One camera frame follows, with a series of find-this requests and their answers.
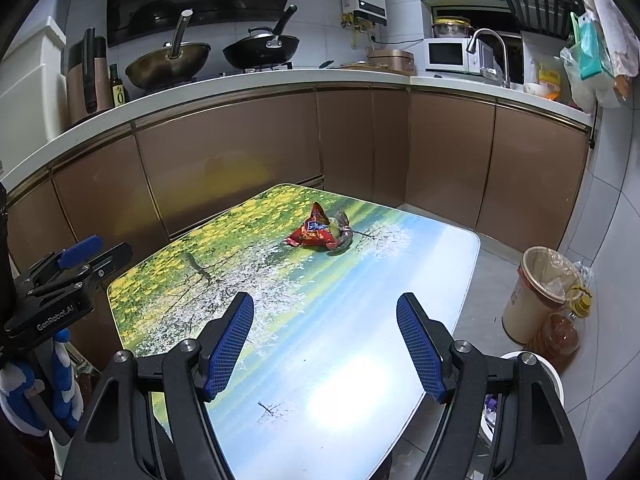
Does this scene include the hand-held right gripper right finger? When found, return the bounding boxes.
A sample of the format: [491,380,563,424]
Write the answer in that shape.
[396,292,588,480]

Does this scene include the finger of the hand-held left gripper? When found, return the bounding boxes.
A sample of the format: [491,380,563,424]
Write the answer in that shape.
[30,242,134,300]
[20,237,105,286]

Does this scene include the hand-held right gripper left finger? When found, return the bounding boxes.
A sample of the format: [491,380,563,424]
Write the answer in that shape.
[59,291,256,480]

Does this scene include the white round bin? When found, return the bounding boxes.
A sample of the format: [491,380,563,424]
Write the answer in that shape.
[480,351,566,446]

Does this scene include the red snack packet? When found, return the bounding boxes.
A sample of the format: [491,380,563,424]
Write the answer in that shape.
[285,202,357,256]

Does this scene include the person's left forearm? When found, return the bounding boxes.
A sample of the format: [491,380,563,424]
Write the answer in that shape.
[0,407,61,480]

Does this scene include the person's left hand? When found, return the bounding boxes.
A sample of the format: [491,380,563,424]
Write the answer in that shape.
[0,329,85,433]

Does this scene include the landscape print table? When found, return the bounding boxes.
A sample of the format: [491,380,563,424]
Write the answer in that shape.
[106,183,482,480]

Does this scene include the beige plastic bucket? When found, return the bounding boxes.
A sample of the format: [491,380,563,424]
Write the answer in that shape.
[501,246,586,345]

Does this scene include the cooking oil bottle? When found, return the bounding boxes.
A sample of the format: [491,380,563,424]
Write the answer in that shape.
[527,287,593,361]

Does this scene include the brown kitchen cabinets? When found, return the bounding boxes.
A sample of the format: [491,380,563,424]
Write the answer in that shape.
[0,85,591,301]

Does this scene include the olive oil bottle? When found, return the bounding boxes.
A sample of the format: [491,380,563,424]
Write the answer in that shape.
[109,63,128,108]

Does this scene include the brown tall appliance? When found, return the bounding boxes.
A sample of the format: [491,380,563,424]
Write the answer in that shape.
[66,28,113,126]

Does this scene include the bronze wok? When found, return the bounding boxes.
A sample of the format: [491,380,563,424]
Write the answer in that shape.
[125,9,212,92]

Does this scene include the white kitchen countertop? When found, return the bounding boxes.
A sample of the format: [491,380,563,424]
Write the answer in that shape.
[0,67,596,181]

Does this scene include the gas stove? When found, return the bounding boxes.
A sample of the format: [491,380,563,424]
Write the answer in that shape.
[190,62,296,83]

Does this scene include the black wok with lid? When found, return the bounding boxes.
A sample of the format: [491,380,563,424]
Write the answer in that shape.
[222,5,301,70]

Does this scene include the brown rice cooker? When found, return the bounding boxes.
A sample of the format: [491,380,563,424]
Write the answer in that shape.
[367,49,415,68]

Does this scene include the white microwave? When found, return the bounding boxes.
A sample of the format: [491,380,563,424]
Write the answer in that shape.
[425,37,496,75]

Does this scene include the yellow packet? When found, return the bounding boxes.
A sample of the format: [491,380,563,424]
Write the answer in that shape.
[537,62,563,101]

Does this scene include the chrome faucet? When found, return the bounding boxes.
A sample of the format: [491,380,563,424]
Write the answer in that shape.
[466,28,511,88]

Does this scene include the glass bowl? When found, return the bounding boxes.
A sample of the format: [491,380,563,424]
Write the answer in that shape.
[432,16,473,39]

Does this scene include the hanging plastic bags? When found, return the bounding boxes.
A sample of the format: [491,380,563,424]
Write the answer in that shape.
[560,0,632,111]

